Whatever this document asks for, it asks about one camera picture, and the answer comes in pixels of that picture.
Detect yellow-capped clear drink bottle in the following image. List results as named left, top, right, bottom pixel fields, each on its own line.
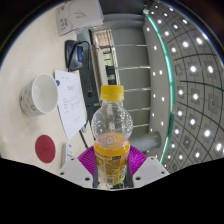
left=90, top=85, right=134, bottom=188

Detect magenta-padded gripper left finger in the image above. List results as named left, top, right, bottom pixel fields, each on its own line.
left=57, top=146, right=100, bottom=189

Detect white printed carton box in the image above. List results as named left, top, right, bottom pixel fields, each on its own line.
left=54, top=0, right=105, bottom=38

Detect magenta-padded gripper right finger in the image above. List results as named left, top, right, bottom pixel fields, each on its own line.
left=123, top=145, right=170, bottom=189

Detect flat round red coaster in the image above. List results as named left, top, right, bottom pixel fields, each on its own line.
left=34, top=134, right=57, bottom=164

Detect small white rectangular pack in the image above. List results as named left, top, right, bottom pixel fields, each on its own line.
left=63, top=143, right=75, bottom=164

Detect white printed paper sheet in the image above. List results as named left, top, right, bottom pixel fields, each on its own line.
left=54, top=69, right=88, bottom=141

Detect round ceiling lights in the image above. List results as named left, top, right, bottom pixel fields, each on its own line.
left=146, top=3, right=224, bottom=168

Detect white patterned paper cup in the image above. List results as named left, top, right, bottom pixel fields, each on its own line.
left=18, top=73, right=59, bottom=117

